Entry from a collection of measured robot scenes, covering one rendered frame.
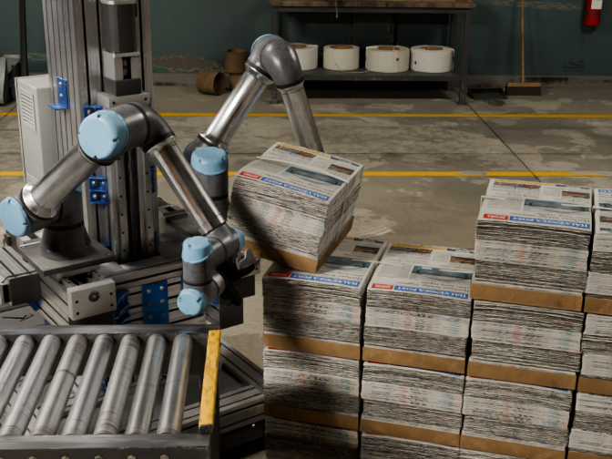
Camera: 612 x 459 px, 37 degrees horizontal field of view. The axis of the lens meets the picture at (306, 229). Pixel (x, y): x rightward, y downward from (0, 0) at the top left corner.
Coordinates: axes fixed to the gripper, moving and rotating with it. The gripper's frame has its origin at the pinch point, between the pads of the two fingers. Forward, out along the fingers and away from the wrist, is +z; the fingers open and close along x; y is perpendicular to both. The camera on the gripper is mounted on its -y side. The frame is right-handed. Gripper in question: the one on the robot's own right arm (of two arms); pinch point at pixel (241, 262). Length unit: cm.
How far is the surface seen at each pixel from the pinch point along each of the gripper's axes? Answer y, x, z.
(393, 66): -32, 92, 588
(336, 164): 18.4, -24.3, 28.9
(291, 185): 20.3, -19.1, 2.7
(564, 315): -21, -88, -2
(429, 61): -35, 62, 600
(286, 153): 24.2, -10.0, 26.7
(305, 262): -1.4, -19.8, -1.1
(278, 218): 12.2, -14.3, -0.3
